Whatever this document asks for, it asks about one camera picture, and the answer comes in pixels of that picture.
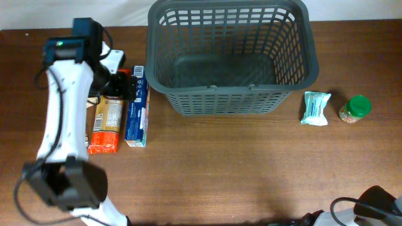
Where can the beige crumpled snack bag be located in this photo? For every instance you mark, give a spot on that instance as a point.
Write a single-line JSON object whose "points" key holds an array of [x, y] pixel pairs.
{"points": [[91, 101]]}

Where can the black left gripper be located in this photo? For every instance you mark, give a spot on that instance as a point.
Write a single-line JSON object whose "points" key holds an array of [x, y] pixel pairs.
{"points": [[122, 90]]}

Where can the light green tissue packet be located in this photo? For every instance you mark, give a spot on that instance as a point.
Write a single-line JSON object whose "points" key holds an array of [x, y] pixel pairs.
{"points": [[315, 103]]}

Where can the blue cardboard box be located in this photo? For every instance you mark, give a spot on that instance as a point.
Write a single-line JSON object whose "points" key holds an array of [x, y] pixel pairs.
{"points": [[138, 110]]}

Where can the grey plastic basket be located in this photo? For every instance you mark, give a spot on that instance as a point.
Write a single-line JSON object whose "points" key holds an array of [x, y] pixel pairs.
{"points": [[229, 57]]}

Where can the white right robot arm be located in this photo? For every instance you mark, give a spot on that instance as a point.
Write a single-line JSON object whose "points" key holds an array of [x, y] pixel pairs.
{"points": [[374, 207]]}

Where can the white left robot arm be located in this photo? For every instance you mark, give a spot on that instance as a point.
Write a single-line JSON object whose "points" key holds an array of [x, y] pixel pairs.
{"points": [[78, 67]]}

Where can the orange spaghetti package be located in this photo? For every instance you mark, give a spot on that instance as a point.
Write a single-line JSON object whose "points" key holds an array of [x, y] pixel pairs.
{"points": [[107, 124]]}

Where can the green lid jar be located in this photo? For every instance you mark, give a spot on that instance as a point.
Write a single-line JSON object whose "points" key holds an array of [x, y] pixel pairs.
{"points": [[355, 109]]}

